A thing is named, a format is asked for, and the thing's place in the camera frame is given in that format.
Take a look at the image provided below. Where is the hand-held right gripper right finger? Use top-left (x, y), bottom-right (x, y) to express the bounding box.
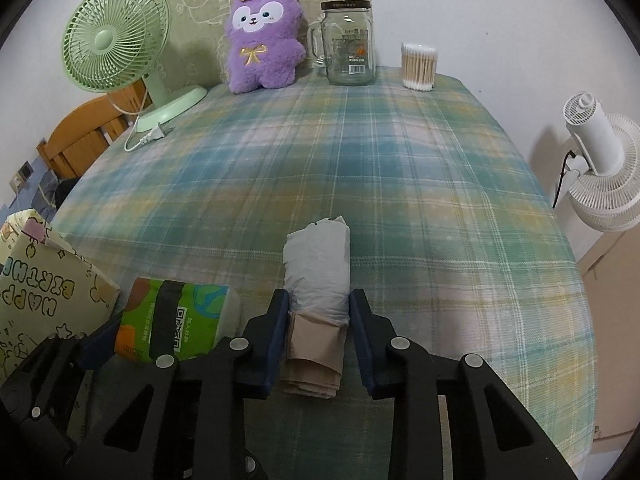
top-left (349, 287), bottom-right (578, 480)

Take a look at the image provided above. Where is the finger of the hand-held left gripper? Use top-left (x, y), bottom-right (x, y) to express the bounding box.
top-left (80, 317), bottom-right (124, 370)

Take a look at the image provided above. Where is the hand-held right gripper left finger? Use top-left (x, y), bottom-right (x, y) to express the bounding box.
top-left (67, 287), bottom-right (292, 480)

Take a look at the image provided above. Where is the beige cloth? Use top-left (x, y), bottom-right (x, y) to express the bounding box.
top-left (282, 310), bottom-right (347, 401)

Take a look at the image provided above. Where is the yellow cartoon print storage box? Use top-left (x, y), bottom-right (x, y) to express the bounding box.
top-left (0, 210), bottom-right (122, 386)

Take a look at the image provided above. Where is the white plastic bag roll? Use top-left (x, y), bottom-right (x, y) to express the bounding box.
top-left (283, 215), bottom-right (351, 325)

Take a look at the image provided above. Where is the green label tissue pack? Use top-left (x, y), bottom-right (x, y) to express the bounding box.
top-left (114, 277), bottom-right (242, 362)

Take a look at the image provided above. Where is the plaid pillow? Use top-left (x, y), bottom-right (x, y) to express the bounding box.
top-left (30, 170), bottom-right (61, 211)

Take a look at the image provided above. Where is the wooden chair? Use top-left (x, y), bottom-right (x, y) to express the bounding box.
top-left (36, 80), bottom-right (151, 181)

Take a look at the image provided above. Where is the beige wooden cabinet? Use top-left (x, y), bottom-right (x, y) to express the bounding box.
top-left (575, 230), bottom-right (640, 441)

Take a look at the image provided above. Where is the cotton swab container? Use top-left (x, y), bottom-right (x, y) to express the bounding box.
top-left (401, 42), bottom-right (438, 92)

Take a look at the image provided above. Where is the purple plush toy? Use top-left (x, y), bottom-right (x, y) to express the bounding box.
top-left (226, 0), bottom-right (307, 95)

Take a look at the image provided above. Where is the glass jar mug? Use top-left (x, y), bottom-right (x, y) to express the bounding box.
top-left (306, 0), bottom-right (377, 86)

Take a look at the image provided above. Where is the green desk fan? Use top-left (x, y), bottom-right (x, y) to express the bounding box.
top-left (61, 0), bottom-right (208, 133)

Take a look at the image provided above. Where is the white clip fan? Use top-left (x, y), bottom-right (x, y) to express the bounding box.
top-left (562, 91), bottom-right (640, 233)

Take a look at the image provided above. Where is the wall outlet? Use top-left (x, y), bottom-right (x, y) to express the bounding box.
top-left (11, 161), bottom-right (32, 191)

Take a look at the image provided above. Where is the white fan power cord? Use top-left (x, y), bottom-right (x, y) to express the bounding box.
top-left (107, 77), bottom-right (173, 153)

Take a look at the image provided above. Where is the black fan cable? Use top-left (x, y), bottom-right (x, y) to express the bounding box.
top-left (552, 150), bottom-right (581, 209)

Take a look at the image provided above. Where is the green patterned wall cloth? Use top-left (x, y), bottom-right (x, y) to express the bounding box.
top-left (162, 0), bottom-right (371, 91)

